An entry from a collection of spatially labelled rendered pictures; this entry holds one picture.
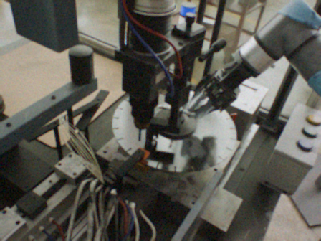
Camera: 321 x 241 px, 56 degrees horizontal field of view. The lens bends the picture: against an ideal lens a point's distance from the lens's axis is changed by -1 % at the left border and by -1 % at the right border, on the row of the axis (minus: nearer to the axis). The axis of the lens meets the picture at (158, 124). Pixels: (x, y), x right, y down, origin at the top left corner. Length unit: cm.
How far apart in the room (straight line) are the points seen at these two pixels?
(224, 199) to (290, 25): 45
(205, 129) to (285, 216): 123
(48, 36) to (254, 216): 70
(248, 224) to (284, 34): 51
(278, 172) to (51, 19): 73
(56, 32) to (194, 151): 42
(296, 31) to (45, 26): 45
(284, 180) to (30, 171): 72
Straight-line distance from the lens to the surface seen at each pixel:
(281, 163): 94
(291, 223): 195
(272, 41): 66
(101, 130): 107
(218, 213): 81
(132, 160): 67
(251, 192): 98
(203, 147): 76
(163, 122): 71
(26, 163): 90
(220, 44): 62
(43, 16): 54
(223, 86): 68
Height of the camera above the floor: 148
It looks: 41 degrees down
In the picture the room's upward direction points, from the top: 7 degrees clockwise
